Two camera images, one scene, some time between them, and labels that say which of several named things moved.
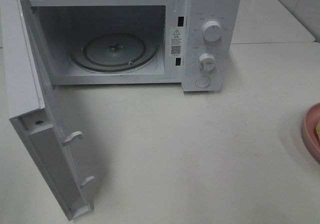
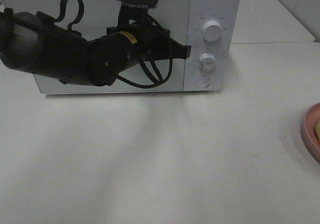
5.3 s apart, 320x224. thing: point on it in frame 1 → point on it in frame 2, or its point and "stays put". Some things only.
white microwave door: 34,107 → 101,12
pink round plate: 311,119 stays put
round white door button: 202,81 stays put
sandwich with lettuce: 316,131 stays put
